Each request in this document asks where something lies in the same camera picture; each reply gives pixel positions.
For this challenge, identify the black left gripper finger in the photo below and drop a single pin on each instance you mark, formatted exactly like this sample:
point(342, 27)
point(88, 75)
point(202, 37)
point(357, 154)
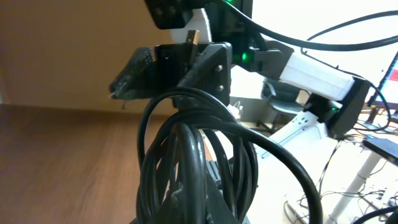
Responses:
point(175, 204)

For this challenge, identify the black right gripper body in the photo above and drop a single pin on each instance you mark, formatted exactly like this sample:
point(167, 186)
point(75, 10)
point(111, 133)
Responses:
point(205, 67)

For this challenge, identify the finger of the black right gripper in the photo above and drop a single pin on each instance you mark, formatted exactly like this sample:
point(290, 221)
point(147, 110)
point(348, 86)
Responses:
point(135, 80)

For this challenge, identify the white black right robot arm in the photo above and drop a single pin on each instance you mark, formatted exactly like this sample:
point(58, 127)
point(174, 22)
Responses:
point(336, 96)

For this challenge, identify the grey office chair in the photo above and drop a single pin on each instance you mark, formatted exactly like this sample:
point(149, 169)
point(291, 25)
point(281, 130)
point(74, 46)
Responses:
point(281, 97)

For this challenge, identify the white desk leg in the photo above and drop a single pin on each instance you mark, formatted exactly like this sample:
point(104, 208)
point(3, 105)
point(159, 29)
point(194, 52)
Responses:
point(354, 186)

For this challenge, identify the computer monitor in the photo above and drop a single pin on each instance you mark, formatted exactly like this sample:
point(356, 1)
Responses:
point(388, 88)

